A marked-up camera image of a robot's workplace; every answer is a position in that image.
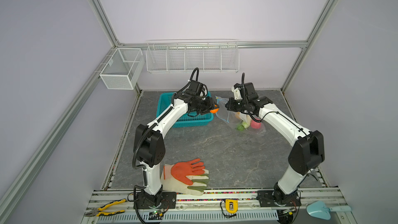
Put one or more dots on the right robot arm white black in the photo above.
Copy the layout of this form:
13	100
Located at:
307	147

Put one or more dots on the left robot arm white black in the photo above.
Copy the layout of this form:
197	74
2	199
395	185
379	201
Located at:
149	147

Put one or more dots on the small orange toy carrot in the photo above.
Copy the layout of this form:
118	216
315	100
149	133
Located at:
214	110

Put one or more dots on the teal plastic basket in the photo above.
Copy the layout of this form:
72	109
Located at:
185	120

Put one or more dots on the yellow black pliers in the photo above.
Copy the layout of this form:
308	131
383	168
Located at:
101	211

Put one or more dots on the teal plastic scoop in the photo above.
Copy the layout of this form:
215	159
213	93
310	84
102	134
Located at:
319	210

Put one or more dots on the yellow tape measure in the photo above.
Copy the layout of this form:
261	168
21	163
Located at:
229	208

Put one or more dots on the white mesh box basket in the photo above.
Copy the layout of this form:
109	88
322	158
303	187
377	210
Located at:
123	69

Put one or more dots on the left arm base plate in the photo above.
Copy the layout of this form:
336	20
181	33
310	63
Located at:
160	200

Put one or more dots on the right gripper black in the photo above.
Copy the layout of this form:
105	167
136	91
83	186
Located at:
231	102

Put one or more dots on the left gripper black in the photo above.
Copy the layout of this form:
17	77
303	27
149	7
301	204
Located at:
210	106

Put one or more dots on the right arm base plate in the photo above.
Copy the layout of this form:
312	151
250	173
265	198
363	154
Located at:
276	198

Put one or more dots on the clear zip top bag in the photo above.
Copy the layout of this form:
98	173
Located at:
229	118

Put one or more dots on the white wire shelf basket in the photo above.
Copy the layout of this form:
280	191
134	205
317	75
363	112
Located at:
179	56

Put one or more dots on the green striped work glove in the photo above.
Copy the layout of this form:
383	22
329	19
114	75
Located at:
197	188

